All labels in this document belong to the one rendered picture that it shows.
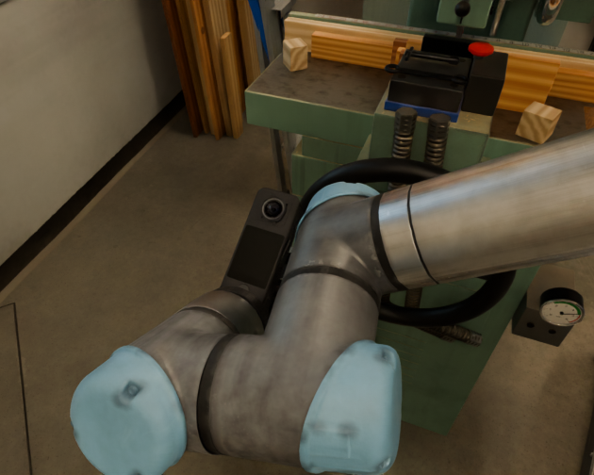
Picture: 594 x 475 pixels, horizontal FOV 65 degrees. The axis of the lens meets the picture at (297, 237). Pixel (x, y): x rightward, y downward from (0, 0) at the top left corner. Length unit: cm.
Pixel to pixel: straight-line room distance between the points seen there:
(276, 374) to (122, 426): 9
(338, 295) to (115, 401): 14
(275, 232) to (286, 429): 21
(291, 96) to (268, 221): 36
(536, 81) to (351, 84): 27
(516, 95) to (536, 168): 48
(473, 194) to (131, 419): 24
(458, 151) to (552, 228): 33
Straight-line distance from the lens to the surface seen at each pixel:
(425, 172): 53
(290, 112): 77
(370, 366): 27
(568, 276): 97
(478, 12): 77
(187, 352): 31
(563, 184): 30
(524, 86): 78
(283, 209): 44
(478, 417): 147
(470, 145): 61
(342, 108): 73
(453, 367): 112
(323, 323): 29
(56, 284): 183
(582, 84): 86
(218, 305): 38
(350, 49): 86
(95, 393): 30
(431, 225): 31
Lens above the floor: 126
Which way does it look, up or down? 45 degrees down
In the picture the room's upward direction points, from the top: straight up
